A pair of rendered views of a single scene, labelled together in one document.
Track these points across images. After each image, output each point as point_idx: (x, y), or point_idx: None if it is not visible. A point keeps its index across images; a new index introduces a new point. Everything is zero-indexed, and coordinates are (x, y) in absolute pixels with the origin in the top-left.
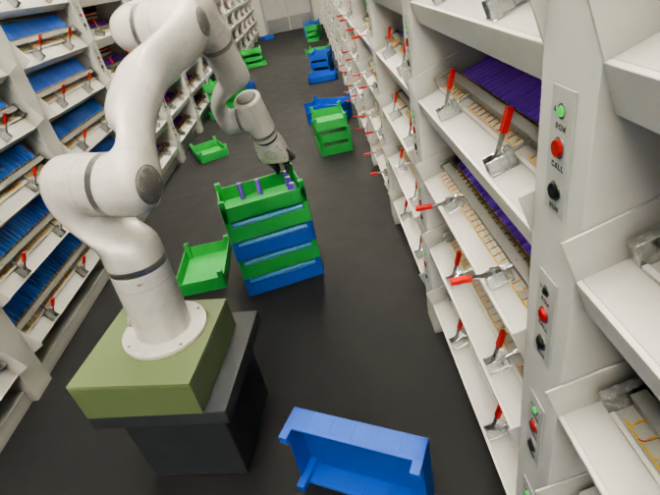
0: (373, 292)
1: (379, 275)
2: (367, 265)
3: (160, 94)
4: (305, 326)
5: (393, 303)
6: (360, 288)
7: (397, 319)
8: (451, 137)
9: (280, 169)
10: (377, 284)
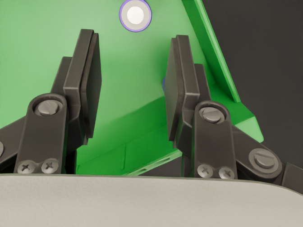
0: (269, 104)
1: (283, 59)
2: (264, 24)
3: None
4: (169, 173)
5: (296, 131)
6: (248, 93)
7: (296, 161)
8: None
9: (98, 41)
10: (277, 84)
